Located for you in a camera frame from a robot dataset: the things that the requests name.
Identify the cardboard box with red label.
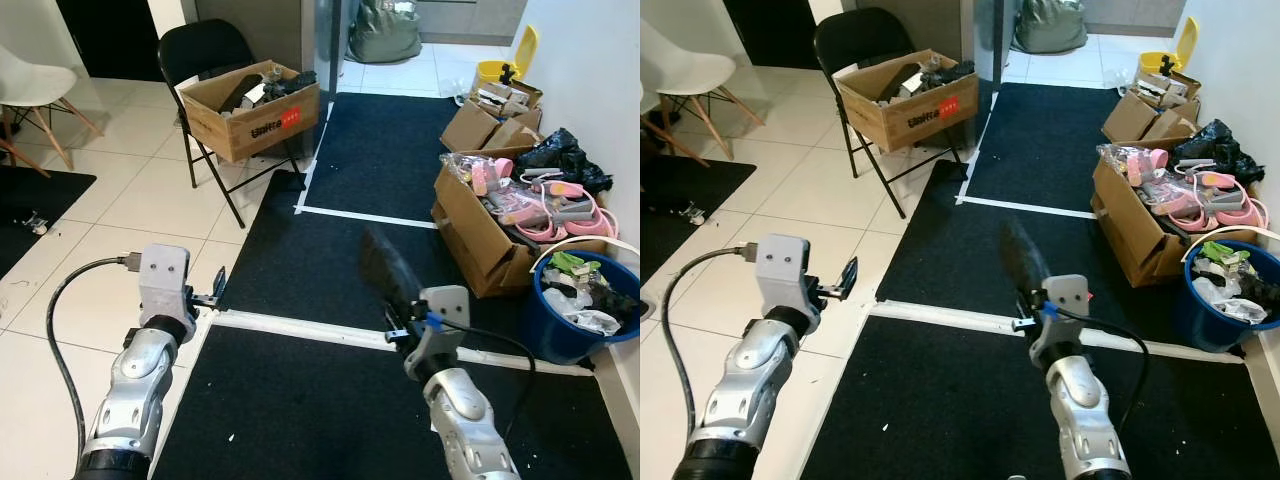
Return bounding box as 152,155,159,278
178,60,323,164
835,50,981,153

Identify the black folding chair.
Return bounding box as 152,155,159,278
158,18,323,229
813,8,986,219

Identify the grey metal door frame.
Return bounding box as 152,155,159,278
975,0,1011,89
313,0,359,96

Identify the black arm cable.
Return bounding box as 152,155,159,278
45,254,143,441
660,244,771,421
1058,306,1153,441
440,318,538,441

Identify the clear bag with pink item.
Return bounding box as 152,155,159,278
1097,143,1171,189
440,152,513,196

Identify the small open cardboard box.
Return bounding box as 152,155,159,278
440,80,546,153
1102,70,1204,143

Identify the white chair with wooden legs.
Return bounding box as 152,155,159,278
0,40,106,173
640,18,766,161

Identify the white crumpled plastic bag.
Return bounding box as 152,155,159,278
1192,275,1279,323
545,285,623,336

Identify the large open cardboard box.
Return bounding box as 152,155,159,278
1090,140,1271,289
430,148,621,299

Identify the green crumpled wrapper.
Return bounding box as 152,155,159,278
548,252,603,279
1198,240,1253,267

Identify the yellow bin with lid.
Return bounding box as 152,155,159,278
476,25,541,87
1138,15,1201,81

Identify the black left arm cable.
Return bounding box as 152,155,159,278
660,244,771,421
45,254,143,441

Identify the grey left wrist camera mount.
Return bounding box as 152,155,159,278
756,235,812,313
138,245,194,323

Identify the white floor tape strip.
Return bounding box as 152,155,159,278
294,95,441,230
955,85,1099,221
868,300,1247,367
208,309,601,377

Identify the black floor mat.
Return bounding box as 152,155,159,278
300,92,501,226
965,82,1151,213
640,155,758,286
215,170,591,353
150,325,633,480
800,315,1269,480
0,165,98,281
875,160,1201,346

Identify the black plastic bag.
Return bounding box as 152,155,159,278
1172,118,1266,186
515,128,613,194

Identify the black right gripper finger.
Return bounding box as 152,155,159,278
371,229,423,310
1001,218,1038,303
1008,218,1053,302
361,229,407,314

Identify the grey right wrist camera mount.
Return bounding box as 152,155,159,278
405,285,472,381
1028,275,1091,366

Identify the blue bucket with white handle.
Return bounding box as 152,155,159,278
1175,230,1280,353
530,240,641,366

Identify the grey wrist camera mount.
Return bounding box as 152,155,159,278
405,285,472,381
1028,275,1091,366
138,245,194,323
756,235,812,313

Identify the black knit cloth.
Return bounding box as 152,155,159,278
268,68,319,99
928,60,976,87

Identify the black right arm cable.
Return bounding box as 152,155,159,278
1058,306,1153,441
440,318,538,441

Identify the grey green bag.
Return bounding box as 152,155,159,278
1012,0,1089,54
347,0,424,64

